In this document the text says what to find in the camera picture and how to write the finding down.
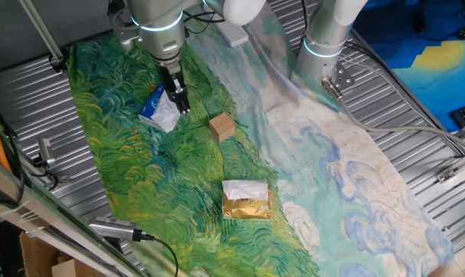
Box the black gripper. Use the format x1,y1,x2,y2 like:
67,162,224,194
155,56,192,115

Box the small wooden block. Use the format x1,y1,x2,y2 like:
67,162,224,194
208,112,236,144

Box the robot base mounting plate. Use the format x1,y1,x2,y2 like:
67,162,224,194
330,60,356,92

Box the blue tissue pack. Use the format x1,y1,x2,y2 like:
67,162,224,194
138,83,182,134

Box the white power strip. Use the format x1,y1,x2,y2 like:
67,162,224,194
203,3,250,48

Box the painted landscape print cloth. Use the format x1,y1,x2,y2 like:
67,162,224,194
65,0,456,277

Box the gold white snack packet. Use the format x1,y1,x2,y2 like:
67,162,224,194
221,179,273,221

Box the grey slanted pole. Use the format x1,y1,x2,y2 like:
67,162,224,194
18,0,68,74

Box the cardboard box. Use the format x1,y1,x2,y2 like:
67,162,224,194
18,230,107,277

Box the blue and yellow cloth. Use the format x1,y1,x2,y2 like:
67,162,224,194
350,0,465,134

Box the black wrist cables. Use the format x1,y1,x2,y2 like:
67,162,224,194
181,6,226,35

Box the small silver camera on mount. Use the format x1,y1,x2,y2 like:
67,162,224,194
31,136,70,184

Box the ribbed silver camera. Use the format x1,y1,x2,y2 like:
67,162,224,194
88,216,156,242

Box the black camera cable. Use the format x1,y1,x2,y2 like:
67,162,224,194
151,235,179,277

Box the aluminium frame bar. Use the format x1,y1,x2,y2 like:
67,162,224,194
0,153,151,277

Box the thick grey cable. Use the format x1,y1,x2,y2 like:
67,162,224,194
321,76,465,153

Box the metal corner bracket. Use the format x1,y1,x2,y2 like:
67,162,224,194
435,167,458,185

